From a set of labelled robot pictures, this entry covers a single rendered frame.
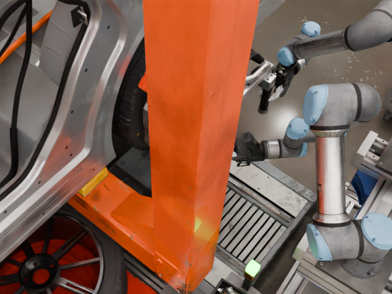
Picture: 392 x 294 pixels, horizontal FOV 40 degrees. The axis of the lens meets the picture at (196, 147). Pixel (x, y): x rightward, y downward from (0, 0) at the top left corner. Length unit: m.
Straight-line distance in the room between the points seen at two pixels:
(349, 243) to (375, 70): 2.10
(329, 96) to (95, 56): 0.71
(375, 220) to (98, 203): 1.00
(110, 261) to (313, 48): 1.13
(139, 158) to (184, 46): 1.76
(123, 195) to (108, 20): 0.74
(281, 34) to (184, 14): 2.78
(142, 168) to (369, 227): 1.33
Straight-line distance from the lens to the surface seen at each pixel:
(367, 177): 2.29
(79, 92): 1.75
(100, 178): 2.13
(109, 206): 2.09
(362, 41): 1.97
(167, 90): 1.15
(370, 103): 1.66
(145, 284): 2.39
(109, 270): 2.18
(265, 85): 2.14
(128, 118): 2.01
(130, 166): 2.72
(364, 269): 1.88
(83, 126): 1.87
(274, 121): 3.23
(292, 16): 3.88
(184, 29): 0.99
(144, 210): 1.97
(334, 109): 1.62
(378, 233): 1.74
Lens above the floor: 2.51
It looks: 55 degrees down
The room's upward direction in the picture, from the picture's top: 4 degrees clockwise
